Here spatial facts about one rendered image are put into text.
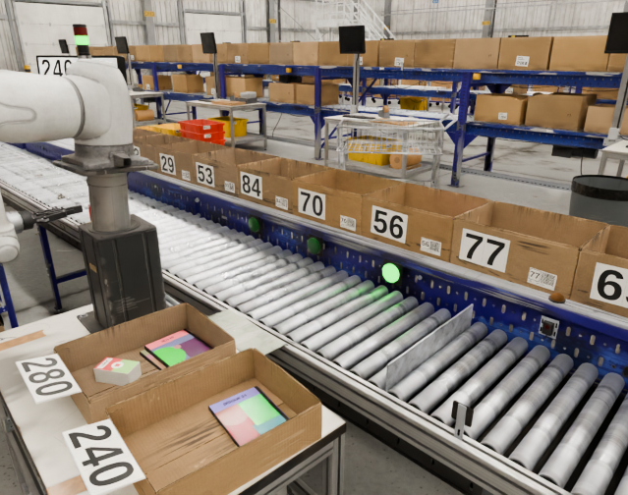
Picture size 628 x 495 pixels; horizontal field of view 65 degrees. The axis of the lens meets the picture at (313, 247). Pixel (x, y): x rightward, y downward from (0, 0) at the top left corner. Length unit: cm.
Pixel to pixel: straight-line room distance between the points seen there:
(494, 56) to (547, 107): 97
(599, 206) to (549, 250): 264
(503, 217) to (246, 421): 121
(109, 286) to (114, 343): 17
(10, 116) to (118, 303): 59
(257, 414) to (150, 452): 24
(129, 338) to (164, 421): 35
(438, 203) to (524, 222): 35
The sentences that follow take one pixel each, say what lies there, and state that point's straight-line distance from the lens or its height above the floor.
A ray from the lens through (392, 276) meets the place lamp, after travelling 180.
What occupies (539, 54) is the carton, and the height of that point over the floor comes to 155.
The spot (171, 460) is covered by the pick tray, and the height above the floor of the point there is 76.
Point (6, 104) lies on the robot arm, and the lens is 133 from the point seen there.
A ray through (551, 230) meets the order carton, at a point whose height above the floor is 99.
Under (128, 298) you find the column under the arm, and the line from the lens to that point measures 158.
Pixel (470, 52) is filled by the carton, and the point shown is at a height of 157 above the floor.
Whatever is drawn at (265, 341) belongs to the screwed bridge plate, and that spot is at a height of 75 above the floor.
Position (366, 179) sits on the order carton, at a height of 103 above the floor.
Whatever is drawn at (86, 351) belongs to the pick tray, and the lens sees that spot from 149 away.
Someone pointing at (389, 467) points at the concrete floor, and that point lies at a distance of 219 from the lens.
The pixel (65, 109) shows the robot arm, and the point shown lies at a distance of 137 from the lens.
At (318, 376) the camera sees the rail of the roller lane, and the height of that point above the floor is 71.
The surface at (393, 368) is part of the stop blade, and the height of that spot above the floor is 79.
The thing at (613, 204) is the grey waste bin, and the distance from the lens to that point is 421.
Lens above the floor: 156
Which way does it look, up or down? 22 degrees down
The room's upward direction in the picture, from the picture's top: straight up
